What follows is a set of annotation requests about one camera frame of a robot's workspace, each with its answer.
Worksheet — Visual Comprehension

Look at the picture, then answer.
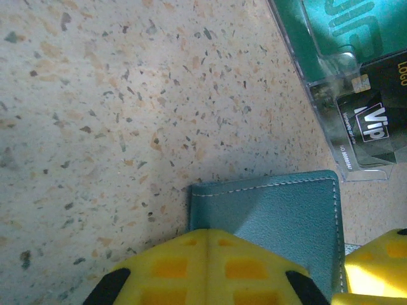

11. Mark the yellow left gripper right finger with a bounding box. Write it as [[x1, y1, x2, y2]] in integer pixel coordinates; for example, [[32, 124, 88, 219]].
[[331, 227, 407, 305]]

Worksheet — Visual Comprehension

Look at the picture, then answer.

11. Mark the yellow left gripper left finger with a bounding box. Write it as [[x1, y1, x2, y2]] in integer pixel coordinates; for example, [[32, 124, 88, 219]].
[[81, 228, 332, 305]]

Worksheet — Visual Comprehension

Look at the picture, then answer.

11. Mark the clear acrylic card tray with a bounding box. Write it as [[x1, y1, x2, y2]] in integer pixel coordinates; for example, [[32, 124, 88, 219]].
[[268, 0, 407, 182]]

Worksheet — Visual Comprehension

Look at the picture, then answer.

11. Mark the clear plastic case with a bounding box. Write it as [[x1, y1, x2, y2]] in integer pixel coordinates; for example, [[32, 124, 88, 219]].
[[189, 169, 350, 295]]

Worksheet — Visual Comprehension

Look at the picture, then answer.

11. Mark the black VIP card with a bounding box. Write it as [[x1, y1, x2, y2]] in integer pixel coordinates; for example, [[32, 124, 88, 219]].
[[335, 52, 407, 166]]

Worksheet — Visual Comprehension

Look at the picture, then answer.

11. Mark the green VIP card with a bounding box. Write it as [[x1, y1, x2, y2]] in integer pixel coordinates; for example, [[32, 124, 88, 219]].
[[276, 0, 407, 79]]

